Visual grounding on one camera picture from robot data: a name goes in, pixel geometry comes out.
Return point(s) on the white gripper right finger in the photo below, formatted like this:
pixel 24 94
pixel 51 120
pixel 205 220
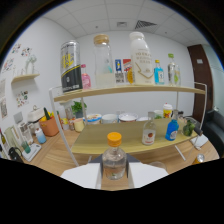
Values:
pixel 148 173

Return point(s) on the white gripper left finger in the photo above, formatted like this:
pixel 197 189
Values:
pixel 81 175

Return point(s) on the clear bottle orange cap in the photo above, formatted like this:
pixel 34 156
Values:
pixel 114 160

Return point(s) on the clear bottle green cap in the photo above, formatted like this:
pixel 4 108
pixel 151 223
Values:
pixel 171 71

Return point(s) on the yellow cup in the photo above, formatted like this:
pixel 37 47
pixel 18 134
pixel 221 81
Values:
pixel 79 125

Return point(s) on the white cup green print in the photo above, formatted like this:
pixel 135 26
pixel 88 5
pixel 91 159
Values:
pixel 158 114

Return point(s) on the blue liquid bottle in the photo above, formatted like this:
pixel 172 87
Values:
pixel 172 130

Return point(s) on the white stand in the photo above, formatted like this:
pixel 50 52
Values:
pixel 31 152

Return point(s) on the small white blue bottle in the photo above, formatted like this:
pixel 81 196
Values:
pixel 40 136

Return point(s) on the printed bowl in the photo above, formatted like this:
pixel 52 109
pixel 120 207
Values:
pixel 93 119

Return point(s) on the orange pot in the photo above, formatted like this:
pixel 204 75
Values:
pixel 49 126

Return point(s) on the red rimmed bowl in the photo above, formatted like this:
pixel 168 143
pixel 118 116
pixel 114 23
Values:
pixel 128 117

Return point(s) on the glass jar of limes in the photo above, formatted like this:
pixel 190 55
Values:
pixel 189 128

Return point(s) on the white bowl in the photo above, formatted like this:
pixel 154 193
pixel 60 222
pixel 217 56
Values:
pixel 110 119

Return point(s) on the green potted plant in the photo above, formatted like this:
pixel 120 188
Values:
pixel 78 108

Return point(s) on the black chair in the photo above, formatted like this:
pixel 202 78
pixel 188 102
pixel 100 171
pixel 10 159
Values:
pixel 215 133

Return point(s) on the small pink bottle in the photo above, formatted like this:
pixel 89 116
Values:
pixel 86 80

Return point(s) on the light blue bottle yellow cap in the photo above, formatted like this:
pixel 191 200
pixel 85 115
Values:
pixel 159 75

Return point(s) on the brown door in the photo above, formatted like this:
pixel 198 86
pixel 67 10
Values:
pixel 200 83

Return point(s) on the black and yellow can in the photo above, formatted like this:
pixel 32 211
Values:
pixel 71 66

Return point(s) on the large white bottle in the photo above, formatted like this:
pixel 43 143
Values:
pixel 141 60

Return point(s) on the tall glass bottle wooden lid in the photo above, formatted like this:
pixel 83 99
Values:
pixel 103 60

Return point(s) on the white figurine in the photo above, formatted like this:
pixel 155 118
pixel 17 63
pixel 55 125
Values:
pixel 30 65

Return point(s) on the white frame wooden shelf rack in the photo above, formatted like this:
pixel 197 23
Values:
pixel 100 140

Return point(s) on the wooden wall shelf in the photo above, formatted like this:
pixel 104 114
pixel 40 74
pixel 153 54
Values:
pixel 26 77

